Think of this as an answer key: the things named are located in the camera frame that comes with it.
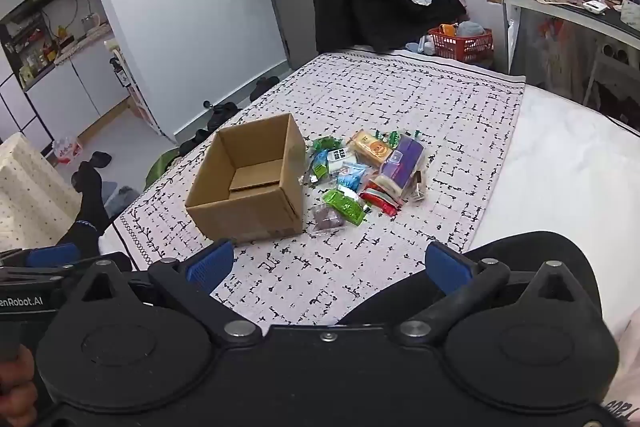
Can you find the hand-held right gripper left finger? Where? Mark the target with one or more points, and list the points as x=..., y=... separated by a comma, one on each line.
x=210, y=264

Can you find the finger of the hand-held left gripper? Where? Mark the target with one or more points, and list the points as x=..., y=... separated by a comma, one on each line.
x=52, y=254

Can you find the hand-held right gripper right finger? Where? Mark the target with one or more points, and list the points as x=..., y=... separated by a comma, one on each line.
x=447, y=267

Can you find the brown cardboard box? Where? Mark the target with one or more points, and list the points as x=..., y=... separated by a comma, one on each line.
x=250, y=212

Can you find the red snack packet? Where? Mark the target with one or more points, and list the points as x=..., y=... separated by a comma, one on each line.
x=380, y=201

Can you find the purple snack packet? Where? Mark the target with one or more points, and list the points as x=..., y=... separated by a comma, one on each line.
x=400, y=162

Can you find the bright green snack packet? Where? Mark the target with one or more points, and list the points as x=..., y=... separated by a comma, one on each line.
x=344, y=203

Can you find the purple-brown snack packet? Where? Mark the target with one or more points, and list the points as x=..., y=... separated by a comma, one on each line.
x=327, y=218

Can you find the light blue snack packet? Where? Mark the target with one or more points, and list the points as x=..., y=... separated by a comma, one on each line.
x=352, y=175

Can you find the orange cake packet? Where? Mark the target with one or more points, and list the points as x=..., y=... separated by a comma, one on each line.
x=370, y=148

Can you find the person's left hand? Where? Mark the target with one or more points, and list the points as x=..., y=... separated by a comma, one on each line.
x=15, y=377

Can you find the cream dotted cloth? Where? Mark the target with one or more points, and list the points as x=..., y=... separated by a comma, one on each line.
x=25, y=197

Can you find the person's black-socked leg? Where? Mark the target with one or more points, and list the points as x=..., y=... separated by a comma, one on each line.
x=92, y=202

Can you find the person's black-trousered leg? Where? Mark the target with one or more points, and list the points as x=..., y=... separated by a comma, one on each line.
x=525, y=257

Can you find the clear packet with brown contents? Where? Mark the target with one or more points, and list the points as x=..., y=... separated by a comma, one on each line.
x=416, y=187

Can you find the pack of water bottles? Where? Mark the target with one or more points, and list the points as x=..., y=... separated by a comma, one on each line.
x=67, y=150

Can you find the green cartoon leaf rug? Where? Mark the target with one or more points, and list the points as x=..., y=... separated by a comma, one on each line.
x=161, y=164

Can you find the small green packet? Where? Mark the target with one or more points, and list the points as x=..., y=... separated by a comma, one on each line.
x=393, y=138

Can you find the blue and white packet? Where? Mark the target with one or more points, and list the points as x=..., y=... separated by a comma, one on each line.
x=321, y=164

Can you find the white bed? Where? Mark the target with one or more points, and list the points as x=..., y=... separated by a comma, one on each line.
x=560, y=167

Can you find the white packet with black print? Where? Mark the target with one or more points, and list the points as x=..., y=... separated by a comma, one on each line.
x=341, y=155

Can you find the dark green leaf-print packet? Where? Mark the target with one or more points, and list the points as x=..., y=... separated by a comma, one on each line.
x=326, y=143

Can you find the white cabinet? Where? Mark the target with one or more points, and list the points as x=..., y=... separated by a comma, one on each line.
x=70, y=87

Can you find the white black-patterned printed blanket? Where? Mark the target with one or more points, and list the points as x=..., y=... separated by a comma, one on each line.
x=400, y=92

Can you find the black flat slipper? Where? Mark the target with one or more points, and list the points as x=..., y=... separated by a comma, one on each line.
x=262, y=86

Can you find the white narrow shelf rack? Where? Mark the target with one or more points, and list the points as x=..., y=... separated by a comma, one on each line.
x=132, y=82

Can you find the person's pink shirt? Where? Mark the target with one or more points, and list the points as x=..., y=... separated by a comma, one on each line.
x=627, y=357

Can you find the black kitchen rack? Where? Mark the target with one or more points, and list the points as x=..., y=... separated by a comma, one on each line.
x=30, y=42

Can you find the red plastic basket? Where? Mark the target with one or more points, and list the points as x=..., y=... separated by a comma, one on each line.
x=462, y=47

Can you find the grey cloth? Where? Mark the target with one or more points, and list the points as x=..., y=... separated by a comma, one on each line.
x=470, y=29

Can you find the white desk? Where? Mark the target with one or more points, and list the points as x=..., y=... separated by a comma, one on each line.
x=545, y=7

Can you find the white small device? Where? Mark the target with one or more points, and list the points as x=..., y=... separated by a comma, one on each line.
x=595, y=7

